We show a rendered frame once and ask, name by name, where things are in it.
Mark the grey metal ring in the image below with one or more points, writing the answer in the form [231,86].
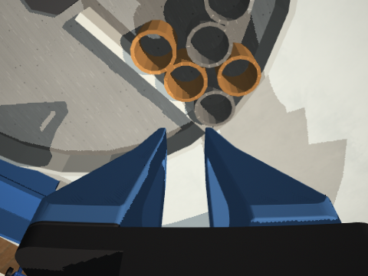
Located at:
[209,58]
[218,114]
[234,16]

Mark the blue crate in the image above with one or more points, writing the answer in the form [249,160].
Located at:
[16,210]

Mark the bronze bushing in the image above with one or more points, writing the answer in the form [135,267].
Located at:
[185,91]
[146,62]
[244,83]

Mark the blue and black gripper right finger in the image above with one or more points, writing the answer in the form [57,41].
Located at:
[256,194]

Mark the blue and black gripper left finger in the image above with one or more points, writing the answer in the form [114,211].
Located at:
[115,192]

